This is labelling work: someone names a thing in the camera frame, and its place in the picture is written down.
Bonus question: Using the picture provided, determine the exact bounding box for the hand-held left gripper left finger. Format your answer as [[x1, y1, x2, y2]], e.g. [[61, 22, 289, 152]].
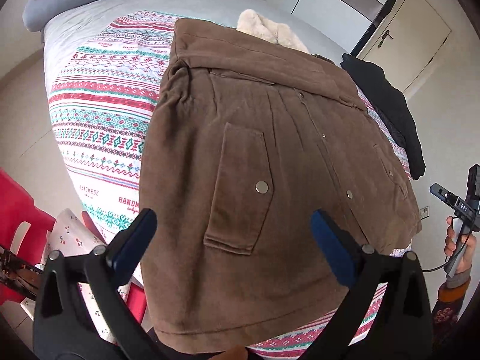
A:
[[33, 208, 158, 360]]

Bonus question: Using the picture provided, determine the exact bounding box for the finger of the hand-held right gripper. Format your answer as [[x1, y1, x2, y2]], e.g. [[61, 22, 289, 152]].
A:
[[429, 182, 459, 209]]

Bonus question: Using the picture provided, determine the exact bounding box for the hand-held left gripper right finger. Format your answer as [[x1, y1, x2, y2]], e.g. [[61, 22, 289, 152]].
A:
[[310, 210, 434, 360]]

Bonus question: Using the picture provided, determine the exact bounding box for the brown coat with fur collar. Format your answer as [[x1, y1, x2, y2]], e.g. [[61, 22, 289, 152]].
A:
[[138, 9, 423, 358]]

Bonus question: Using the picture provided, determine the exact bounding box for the person's right forearm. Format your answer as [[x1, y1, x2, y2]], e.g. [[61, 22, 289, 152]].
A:
[[430, 265, 474, 346]]

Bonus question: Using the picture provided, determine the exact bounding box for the person's right hand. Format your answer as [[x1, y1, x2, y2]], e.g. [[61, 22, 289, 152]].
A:
[[444, 215, 478, 275]]

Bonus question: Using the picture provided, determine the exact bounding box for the white cherry-print cloth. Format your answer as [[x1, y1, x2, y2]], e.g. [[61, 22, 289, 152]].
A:
[[22, 208, 148, 350]]

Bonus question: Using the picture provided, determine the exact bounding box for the black garment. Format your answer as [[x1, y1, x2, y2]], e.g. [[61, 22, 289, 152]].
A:
[[340, 53, 427, 180]]

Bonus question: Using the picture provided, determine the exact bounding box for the dark glossy object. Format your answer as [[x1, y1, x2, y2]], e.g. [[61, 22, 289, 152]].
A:
[[0, 245, 43, 301]]

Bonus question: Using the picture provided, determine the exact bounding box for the red plastic chair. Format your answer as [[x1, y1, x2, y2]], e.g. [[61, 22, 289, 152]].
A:
[[0, 167, 148, 331]]

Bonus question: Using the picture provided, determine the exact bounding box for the patterned knit-print blanket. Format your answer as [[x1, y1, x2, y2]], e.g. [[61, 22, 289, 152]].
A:
[[49, 10, 413, 359]]

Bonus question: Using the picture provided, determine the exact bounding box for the cream door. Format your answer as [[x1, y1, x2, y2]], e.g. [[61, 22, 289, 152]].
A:
[[356, 0, 453, 94]]

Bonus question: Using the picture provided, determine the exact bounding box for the bed with light grey sheet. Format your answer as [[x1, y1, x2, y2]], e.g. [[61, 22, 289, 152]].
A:
[[42, 0, 331, 64]]

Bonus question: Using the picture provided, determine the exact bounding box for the light blue pillow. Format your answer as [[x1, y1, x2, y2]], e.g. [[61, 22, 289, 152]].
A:
[[22, 0, 145, 33]]

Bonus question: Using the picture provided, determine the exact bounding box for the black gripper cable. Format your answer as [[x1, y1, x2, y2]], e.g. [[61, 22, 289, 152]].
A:
[[421, 232, 468, 274]]

